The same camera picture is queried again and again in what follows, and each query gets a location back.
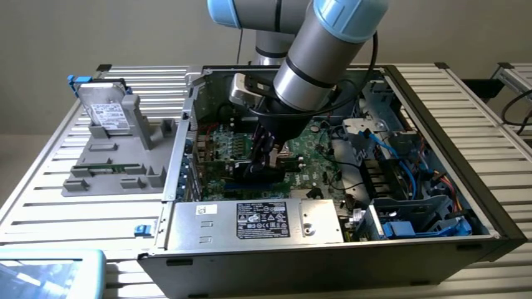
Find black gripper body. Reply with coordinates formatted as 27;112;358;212
247;105;317;148

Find black graphics card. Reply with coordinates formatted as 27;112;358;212
225;157;301;191

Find green motherboard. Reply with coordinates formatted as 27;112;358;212
193;115;369;203

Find silver power supply unit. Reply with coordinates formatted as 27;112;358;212
163;198;345;250

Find grey metal drive cage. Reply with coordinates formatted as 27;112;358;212
331;80;415;163

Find open black PC case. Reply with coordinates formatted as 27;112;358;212
135;64;529;299

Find grey disk bay blue latches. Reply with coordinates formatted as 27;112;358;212
359;195;475;241

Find grey parts rack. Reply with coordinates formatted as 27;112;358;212
61;94;179;197

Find silver hard disk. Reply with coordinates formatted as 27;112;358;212
75;81;127;131

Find light blue tray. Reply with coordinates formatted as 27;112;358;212
0;249;106;299

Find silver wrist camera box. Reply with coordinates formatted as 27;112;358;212
227;72;267;110

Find thin black hanging cable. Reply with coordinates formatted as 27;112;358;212
234;29;245;67

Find blue data wire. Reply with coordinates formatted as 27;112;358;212
361;130;421;200

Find red yellow power wires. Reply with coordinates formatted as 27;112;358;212
429;169;469;219

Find blue disk bracket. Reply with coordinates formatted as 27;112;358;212
65;74;91;101

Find black looped cable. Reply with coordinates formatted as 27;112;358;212
499;89;532;135

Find aluminium frame table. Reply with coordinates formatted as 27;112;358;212
489;62;532;101

